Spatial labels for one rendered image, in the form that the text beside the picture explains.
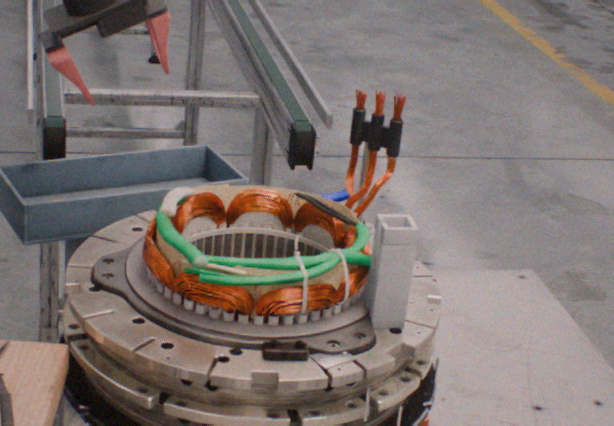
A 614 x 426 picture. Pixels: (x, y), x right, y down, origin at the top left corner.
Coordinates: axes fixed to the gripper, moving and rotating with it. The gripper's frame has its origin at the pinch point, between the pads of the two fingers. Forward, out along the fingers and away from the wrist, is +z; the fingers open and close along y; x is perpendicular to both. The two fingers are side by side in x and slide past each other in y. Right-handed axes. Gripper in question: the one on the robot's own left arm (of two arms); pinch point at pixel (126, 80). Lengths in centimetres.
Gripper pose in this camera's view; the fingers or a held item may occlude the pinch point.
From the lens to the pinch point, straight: 127.0
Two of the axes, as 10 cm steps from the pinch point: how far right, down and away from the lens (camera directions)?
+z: 2.8, 7.9, 5.4
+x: -3.2, -4.5, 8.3
